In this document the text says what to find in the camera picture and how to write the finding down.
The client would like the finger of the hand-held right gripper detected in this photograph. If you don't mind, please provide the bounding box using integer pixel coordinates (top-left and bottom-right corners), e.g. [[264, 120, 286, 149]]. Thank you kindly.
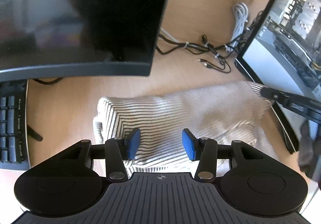
[[260, 85, 321, 122]]

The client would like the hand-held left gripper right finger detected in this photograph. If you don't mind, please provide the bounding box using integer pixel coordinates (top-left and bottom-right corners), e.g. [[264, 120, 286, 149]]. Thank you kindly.
[[182, 128, 267, 182]]

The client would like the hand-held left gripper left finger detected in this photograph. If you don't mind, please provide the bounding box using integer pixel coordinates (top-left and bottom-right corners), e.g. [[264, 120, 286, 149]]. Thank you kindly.
[[54, 128, 141, 181]]

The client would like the striped beige cloth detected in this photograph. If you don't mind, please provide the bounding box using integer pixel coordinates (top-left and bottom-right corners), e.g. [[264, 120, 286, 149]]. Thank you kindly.
[[92, 81, 281, 179]]

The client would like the lit computer monitor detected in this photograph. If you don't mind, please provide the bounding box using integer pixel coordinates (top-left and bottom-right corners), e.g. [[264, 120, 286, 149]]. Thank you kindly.
[[234, 0, 321, 154]]

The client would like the black monitor stand leg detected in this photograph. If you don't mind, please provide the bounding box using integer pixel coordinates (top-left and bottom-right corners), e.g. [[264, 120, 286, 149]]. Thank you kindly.
[[26, 125, 44, 142]]

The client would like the dark keyboard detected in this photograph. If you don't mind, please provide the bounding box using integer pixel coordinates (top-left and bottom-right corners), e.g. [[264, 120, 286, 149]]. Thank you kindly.
[[0, 81, 31, 171]]

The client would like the dark curved monitor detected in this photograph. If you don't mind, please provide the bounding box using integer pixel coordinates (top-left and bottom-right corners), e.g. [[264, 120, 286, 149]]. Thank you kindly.
[[0, 0, 179, 83]]

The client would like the black cable bundle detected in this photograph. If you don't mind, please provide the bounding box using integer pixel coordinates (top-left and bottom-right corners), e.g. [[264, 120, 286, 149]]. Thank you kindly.
[[155, 33, 252, 74]]

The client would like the white coiled cable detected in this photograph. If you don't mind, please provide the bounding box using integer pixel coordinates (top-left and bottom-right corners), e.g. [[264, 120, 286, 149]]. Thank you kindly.
[[229, 0, 252, 50]]

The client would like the thin white cable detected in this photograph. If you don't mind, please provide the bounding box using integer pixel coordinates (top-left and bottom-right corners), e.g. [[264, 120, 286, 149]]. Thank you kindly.
[[160, 28, 189, 48]]

